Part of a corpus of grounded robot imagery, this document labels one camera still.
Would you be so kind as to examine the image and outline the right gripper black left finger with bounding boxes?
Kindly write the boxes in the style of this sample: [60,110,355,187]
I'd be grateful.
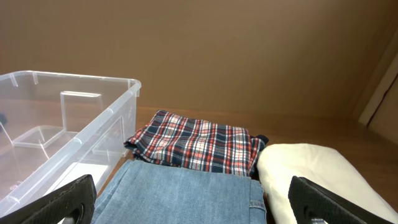
[1,174,97,224]

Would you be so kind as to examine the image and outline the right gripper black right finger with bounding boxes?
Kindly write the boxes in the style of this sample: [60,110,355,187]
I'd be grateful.
[288,176,392,224]

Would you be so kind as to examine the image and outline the blue denim jeans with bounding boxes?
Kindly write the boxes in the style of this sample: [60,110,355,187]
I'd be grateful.
[91,161,267,224]

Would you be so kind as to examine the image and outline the red navy plaid shirt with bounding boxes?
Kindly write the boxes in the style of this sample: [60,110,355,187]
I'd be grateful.
[124,110,269,177]

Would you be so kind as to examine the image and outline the white label in bin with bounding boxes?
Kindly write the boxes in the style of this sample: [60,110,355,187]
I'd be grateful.
[45,162,108,195]

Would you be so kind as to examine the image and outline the folded cream cloth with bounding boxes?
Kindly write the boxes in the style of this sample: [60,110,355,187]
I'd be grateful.
[257,143,397,224]

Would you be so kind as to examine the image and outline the clear plastic storage bin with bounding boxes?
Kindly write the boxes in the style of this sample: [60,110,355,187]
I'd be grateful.
[1,70,141,216]

